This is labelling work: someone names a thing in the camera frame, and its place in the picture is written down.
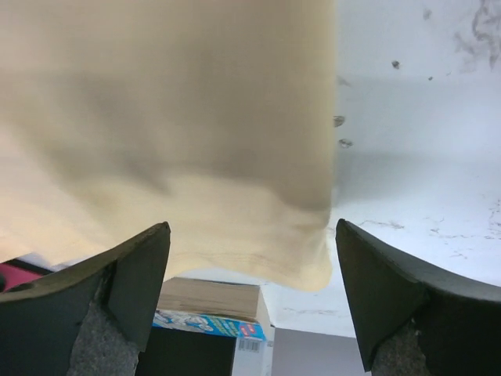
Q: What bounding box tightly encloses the blue picture book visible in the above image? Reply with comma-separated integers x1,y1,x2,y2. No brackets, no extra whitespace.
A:
153,277,275,376

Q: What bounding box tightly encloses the black pink drawer unit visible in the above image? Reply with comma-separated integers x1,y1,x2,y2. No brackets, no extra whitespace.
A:
0,258,52,292

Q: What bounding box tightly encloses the cream yellow t shirt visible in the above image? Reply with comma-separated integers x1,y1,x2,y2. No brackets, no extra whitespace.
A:
1,1,336,291

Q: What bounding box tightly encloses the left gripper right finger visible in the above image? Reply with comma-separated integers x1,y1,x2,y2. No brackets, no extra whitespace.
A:
336,219,500,375

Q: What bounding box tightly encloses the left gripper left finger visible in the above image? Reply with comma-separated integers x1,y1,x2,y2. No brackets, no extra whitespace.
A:
1,222,171,375

